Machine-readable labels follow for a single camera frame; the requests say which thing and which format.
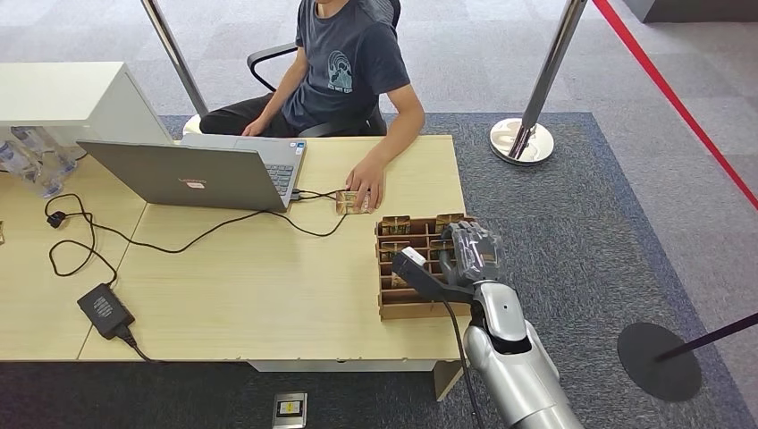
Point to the black stanchion post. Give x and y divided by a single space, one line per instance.
657 361

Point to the person's left hand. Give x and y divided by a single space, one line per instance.
367 179

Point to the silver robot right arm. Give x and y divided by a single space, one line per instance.
509 367

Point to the white cabinet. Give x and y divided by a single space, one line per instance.
65 93

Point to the wooden card organizer box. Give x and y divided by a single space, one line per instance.
414 308

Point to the brown hotel key card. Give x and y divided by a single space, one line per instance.
398 282
392 250
448 220
349 203
395 225
438 248

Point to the black wrist camera, pale box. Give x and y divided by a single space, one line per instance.
423 278

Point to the person's left forearm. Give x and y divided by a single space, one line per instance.
400 138

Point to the person's right hand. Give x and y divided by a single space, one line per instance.
256 127

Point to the black power adapter brick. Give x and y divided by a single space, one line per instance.
105 311

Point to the dark furniture base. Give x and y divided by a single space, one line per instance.
693 10

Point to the metal floor socket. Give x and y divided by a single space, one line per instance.
289 410

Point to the grey laptop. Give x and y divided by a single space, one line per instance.
195 176

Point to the red barrier belt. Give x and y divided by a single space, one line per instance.
669 92

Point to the wooden desk leg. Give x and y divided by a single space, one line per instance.
447 379

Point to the person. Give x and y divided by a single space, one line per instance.
349 65

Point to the dark grey rug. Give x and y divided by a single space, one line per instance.
592 237

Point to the person's right forearm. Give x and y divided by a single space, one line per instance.
283 93

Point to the clear plastic water bottle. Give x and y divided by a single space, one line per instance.
29 170
50 150

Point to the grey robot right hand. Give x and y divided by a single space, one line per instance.
474 254

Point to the chrome stanchion post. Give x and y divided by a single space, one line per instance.
545 77
175 56

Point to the black office chair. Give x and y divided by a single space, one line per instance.
263 55

